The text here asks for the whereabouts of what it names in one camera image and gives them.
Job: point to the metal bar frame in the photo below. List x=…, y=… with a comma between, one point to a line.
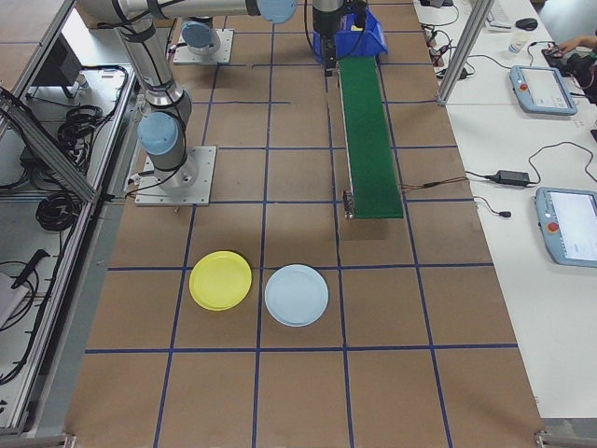
x=46, y=149

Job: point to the green conveyor belt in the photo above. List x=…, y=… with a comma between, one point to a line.
x=370, y=154

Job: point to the white paper cup blue print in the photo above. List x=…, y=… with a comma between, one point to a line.
x=517, y=43

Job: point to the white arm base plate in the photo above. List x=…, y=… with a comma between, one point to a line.
x=200, y=186
x=224, y=51

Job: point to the aluminium corner bracket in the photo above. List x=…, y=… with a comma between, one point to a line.
x=559, y=436
x=46, y=441

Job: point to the blue plastic bin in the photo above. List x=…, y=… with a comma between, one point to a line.
x=368, y=42

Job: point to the background person hand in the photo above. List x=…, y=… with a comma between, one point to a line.
x=570, y=46

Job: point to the black computer mouse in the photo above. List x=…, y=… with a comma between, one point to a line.
x=527, y=23

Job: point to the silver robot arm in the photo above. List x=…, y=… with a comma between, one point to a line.
x=200, y=35
x=158, y=140

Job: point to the white desk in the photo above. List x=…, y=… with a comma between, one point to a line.
x=513, y=303

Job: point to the light blue teach pendant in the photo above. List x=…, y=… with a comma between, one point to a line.
x=543, y=91
x=573, y=228

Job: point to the yellow plate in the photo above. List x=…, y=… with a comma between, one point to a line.
x=219, y=280

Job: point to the black power adapter brick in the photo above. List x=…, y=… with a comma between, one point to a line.
x=513, y=177
x=459, y=74

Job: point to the white keyboard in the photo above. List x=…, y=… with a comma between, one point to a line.
x=499, y=14

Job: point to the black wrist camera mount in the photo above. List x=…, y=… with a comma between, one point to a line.
x=358, y=14

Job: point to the light blue plate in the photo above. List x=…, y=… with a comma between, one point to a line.
x=296, y=296

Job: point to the red black electronics board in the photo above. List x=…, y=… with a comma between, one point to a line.
x=554, y=52

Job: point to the black box in frame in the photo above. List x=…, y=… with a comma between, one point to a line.
x=53, y=65

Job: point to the background person forearm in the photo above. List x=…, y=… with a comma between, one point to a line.
x=588, y=42

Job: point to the aluminium profile post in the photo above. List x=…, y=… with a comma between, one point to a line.
x=463, y=51

